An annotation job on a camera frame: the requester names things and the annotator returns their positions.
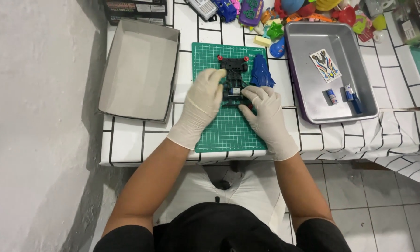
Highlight person's left hand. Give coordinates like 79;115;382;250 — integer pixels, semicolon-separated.
167;68;228;150

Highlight person's right hand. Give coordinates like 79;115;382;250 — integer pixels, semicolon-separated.
239;86;299;161

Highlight black toy car chassis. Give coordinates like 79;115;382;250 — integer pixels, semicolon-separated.
217;55;254;110

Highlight blue toy car body shell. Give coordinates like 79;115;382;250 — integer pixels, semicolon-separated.
250;54;276;88

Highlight green cutting mat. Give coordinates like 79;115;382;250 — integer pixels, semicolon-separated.
191;42;268;153

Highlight yellow foam block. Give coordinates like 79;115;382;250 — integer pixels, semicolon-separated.
254;35;272;48

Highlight blue toy truck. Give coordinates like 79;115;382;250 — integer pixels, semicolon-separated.
213;0;238;23

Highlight blue drop-shaped toy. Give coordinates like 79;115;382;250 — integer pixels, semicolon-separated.
269;37;286;59

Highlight white toy bus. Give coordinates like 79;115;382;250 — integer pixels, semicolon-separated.
185;0;218;21

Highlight grey cardboard box lid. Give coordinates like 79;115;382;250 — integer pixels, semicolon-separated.
98;18;181;123

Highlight purple toy with green pattern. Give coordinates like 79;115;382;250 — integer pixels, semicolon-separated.
239;0;264;27

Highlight green star-shaped toy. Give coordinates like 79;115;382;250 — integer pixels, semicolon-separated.
267;22;285;40

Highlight black printed carton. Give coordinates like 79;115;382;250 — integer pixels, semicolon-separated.
103;0;168;16
107;14;167;26

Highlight silver metal tray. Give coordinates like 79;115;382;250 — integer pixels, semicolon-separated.
284;22;380;125

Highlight colourful sticker sheet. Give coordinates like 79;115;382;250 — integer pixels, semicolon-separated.
309;49;342;83

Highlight person's white shorts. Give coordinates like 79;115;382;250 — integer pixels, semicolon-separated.
153;162;294;244

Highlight heap of colourful plastic toys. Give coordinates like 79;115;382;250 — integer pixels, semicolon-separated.
259;0;389;43

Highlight person's black shirt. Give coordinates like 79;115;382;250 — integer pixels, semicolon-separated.
93;202;352;252

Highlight small blue plastic tool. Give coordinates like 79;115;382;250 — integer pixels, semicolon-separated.
351;96;364;115

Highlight white black-lined tablecloth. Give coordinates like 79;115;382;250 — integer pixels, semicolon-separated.
100;0;420;188

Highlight stack of dark product boxes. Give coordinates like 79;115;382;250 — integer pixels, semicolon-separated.
392;0;420;48

